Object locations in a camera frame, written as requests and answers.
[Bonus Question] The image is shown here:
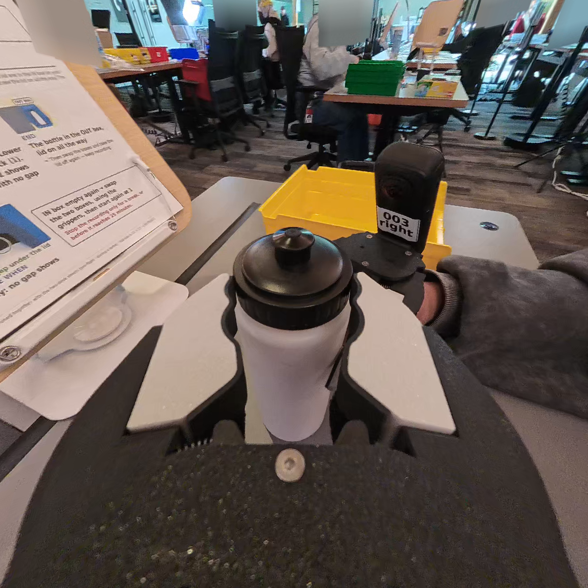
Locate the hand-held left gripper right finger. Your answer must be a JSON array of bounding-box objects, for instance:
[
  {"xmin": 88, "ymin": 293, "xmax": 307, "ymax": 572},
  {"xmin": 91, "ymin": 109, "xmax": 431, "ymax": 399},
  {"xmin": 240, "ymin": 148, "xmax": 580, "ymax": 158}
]
[{"xmin": 331, "ymin": 272, "xmax": 457, "ymax": 448}]

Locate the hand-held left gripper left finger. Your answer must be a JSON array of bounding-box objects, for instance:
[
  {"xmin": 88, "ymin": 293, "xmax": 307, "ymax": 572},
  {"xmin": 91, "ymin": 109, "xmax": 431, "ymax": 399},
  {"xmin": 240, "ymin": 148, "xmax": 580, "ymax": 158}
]
[{"xmin": 126, "ymin": 273, "xmax": 248, "ymax": 444}]

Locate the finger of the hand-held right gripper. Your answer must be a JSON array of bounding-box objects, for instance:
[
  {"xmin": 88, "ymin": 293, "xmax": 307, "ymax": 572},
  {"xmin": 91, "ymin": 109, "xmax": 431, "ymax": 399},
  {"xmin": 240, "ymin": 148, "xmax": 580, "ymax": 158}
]
[{"xmin": 325, "ymin": 342, "xmax": 345, "ymax": 392}]

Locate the white plastic bottle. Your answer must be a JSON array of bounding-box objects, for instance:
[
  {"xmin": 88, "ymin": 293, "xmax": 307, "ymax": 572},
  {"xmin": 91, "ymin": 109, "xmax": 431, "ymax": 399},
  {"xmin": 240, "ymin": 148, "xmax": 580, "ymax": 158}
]
[{"xmin": 234, "ymin": 299, "xmax": 353, "ymax": 443}]

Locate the yellow plastic bin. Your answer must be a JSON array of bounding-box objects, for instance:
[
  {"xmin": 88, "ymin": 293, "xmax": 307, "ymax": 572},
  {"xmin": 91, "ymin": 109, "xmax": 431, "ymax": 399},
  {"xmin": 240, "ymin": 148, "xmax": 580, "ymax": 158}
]
[{"xmin": 258, "ymin": 164, "xmax": 452, "ymax": 272}]

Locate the black bottle lid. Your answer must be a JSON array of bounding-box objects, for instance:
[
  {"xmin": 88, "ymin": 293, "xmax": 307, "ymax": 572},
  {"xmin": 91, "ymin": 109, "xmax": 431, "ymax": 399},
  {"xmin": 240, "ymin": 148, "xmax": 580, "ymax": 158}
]
[{"xmin": 233, "ymin": 227, "xmax": 354, "ymax": 330}]

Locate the person's right hand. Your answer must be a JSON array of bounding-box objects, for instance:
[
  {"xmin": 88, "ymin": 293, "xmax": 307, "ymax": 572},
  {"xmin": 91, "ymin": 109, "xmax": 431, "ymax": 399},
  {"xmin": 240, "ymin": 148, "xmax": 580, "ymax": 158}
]
[{"xmin": 415, "ymin": 280, "xmax": 445, "ymax": 328}]

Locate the wooden top table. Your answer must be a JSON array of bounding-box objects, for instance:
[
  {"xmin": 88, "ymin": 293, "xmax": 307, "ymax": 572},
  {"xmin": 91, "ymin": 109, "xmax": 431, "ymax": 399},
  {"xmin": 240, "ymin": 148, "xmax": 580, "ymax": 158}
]
[{"xmin": 323, "ymin": 73, "xmax": 470, "ymax": 154}]

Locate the yellow box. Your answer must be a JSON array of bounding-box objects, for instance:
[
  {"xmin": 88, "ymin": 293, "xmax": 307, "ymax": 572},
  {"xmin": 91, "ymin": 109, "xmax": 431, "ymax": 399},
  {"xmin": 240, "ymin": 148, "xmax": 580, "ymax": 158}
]
[{"xmin": 415, "ymin": 79, "xmax": 461, "ymax": 98}]

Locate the stack of green bins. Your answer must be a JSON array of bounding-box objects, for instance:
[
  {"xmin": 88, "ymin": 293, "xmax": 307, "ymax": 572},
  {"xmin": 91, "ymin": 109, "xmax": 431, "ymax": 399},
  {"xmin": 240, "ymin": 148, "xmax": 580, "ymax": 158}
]
[{"xmin": 345, "ymin": 60, "xmax": 406, "ymax": 96}]

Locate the black office chair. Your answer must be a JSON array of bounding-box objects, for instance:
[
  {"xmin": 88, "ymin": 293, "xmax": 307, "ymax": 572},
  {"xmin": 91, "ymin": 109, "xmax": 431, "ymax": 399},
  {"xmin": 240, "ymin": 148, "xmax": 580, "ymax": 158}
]
[
  {"xmin": 275, "ymin": 25, "xmax": 341, "ymax": 172},
  {"xmin": 177, "ymin": 19, "xmax": 251, "ymax": 161},
  {"xmin": 239, "ymin": 25, "xmax": 272, "ymax": 136}
]

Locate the tan cardboard sign board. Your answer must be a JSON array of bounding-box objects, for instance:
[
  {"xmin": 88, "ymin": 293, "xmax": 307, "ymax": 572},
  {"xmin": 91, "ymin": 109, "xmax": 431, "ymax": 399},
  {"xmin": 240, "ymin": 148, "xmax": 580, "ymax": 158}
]
[{"xmin": 411, "ymin": 0, "xmax": 466, "ymax": 52}]

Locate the printed instruction sheet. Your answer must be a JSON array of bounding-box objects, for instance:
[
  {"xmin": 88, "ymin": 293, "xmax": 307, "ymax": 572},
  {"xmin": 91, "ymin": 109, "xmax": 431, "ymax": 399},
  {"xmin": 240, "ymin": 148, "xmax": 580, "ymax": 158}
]
[{"xmin": 0, "ymin": 0, "xmax": 183, "ymax": 343}]

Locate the red chair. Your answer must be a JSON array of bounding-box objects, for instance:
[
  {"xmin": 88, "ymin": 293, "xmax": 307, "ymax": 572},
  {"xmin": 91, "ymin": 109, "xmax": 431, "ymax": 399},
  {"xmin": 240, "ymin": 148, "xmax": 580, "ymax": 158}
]
[{"xmin": 179, "ymin": 59, "xmax": 213, "ymax": 104}]

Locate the row of yellow bins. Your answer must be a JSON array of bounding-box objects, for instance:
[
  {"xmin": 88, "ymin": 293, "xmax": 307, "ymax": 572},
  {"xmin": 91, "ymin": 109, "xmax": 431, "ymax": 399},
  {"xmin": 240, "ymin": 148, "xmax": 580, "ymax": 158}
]
[{"xmin": 103, "ymin": 47, "xmax": 151, "ymax": 64}]

